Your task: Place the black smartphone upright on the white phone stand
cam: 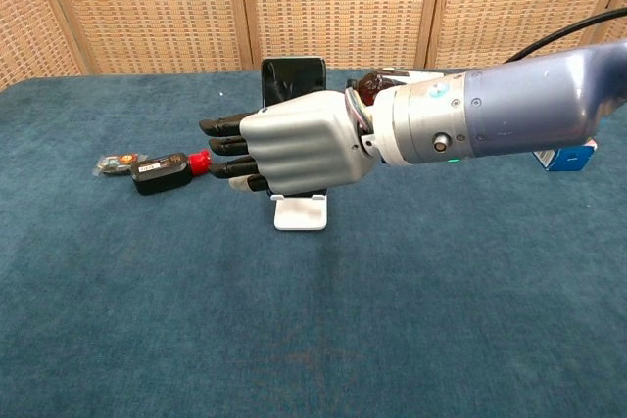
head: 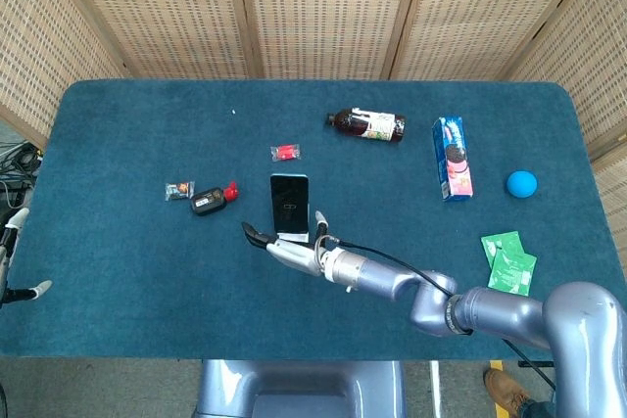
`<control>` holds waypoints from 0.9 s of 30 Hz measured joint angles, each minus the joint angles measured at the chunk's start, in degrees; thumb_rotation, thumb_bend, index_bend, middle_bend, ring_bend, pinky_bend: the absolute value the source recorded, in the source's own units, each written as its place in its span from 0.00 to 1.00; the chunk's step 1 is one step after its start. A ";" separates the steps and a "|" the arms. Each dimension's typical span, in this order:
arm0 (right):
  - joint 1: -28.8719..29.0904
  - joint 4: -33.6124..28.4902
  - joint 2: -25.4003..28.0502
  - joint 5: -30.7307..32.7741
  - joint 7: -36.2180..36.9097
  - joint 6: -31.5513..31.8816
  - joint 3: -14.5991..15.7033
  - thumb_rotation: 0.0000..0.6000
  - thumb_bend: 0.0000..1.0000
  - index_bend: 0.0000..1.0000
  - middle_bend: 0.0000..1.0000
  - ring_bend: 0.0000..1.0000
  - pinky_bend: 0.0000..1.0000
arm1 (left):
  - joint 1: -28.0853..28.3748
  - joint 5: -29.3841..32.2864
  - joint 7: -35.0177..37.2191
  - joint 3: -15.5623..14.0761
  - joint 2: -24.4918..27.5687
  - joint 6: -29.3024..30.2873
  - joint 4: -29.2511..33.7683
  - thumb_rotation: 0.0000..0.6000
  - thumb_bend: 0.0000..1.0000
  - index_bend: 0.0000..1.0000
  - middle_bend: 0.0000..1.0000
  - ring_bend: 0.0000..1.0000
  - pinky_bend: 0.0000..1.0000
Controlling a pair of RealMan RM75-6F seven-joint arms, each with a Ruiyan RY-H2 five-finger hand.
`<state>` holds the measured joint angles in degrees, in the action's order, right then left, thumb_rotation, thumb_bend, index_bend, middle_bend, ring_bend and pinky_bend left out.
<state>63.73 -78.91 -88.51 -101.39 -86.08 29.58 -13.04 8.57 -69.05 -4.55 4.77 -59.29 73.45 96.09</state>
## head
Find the dark candy wrapper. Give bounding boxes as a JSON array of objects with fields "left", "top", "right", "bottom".
[{"left": 165, "top": 180, "right": 196, "bottom": 203}]

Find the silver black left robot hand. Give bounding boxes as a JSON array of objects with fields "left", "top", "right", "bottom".
[{"left": 0, "top": 207, "right": 53, "bottom": 309}]

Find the woven bamboo screen panel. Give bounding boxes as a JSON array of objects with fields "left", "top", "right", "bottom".
[
  {"left": 48, "top": 0, "right": 256, "bottom": 80},
  {"left": 0, "top": 0, "right": 126, "bottom": 148},
  {"left": 233, "top": 0, "right": 430, "bottom": 80},
  {"left": 389, "top": 0, "right": 606, "bottom": 81},
  {"left": 506, "top": 0, "right": 627, "bottom": 243}
]

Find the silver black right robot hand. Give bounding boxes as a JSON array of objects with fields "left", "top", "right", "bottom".
[{"left": 241, "top": 209, "right": 329, "bottom": 277}]

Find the blue ball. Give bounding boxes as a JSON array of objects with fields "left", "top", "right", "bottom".
[{"left": 505, "top": 170, "right": 539, "bottom": 200}]

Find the black smartphone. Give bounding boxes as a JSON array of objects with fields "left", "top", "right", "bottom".
[{"left": 268, "top": 173, "right": 311, "bottom": 236}]

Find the white thin pole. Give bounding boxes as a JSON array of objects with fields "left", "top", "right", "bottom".
[{"left": 429, "top": 361, "right": 444, "bottom": 418}]

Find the brown leather shoe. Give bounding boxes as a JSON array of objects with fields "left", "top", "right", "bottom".
[{"left": 483, "top": 368, "right": 531, "bottom": 415}]

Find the black bottle red cap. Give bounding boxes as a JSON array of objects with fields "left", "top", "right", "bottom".
[{"left": 189, "top": 180, "right": 240, "bottom": 217}]

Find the blue jeans leg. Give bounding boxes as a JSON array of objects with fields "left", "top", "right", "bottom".
[{"left": 519, "top": 398, "right": 558, "bottom": 418}]

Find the white phone stand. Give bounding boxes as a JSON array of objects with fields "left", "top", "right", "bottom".
[{"left": 272, "top": 230, "right": 311, "bottom": 244}]

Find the black cable bundle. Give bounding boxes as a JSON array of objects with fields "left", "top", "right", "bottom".
[{"left": 0, "top": 140, "right": 44, "bottom": 216}]

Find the dark juice bottle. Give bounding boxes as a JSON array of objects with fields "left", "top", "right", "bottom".
[{"left": 324, "top": 107, "right": 408, "bottom": 146}]

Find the green sachet packet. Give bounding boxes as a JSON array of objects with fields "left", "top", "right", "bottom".
[
  {"left": 480, "top": 230, "right": 524, "bottom": 270},
  {"left": 487, "top": 247, "right": 538, "bottom": 298}
]

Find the red candy wrapper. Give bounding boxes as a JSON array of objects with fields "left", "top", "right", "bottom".
[{"left": 269, "top": 143, "right": 302, "bottom": 163}]

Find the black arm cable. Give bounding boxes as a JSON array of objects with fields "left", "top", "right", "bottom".
[{"left": 313, "top": 233, "right": 558, "bottom": 393}]

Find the blue cookie box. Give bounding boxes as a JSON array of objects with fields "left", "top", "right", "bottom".
[{"left": 431, "top": 116, "right": 475, "bottom": 203}]

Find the grey-blue robot torso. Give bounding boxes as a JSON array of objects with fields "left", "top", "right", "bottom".
[{"left": 193, "top": 359, "right": 408, "bottom": 418}]

